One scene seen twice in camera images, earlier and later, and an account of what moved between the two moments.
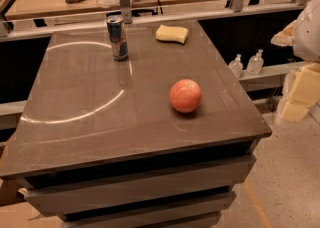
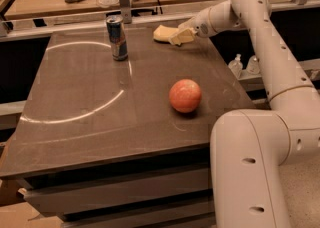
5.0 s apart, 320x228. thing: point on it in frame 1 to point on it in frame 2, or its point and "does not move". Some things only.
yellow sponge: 168,33 does not move
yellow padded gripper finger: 285,37 to 189,24
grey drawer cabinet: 101,145 does not move
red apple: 185,95 does not move
